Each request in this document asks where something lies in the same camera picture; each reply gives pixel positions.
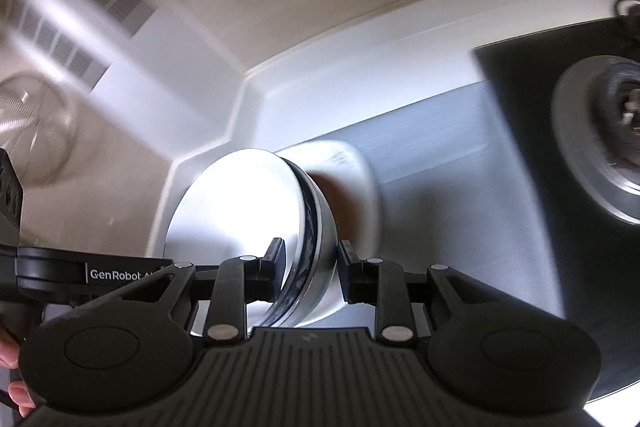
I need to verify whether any steel stove burner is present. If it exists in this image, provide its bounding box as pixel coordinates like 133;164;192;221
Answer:
550;55;640;225

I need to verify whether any white bowl with blue band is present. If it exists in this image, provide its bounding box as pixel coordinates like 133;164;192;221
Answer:
162;148;346;328

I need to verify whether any person's left hand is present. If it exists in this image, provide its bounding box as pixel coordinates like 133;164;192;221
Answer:
0;327;37;418

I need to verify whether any black glass gas stove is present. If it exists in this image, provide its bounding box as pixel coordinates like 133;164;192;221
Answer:
472;17;640;403

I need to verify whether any wide white vent grille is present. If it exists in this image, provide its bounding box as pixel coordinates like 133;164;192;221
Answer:
0;0;111;78

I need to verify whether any steel mesh strainer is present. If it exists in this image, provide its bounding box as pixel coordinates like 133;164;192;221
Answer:
0;74;78;185

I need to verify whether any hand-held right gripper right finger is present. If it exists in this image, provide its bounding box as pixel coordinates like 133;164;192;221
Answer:
337;241;493;345

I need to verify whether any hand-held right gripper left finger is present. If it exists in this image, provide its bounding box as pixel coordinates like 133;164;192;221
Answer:
115;237;288;344

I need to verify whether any grey dish mat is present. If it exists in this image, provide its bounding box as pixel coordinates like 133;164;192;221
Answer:
250;82;566;328

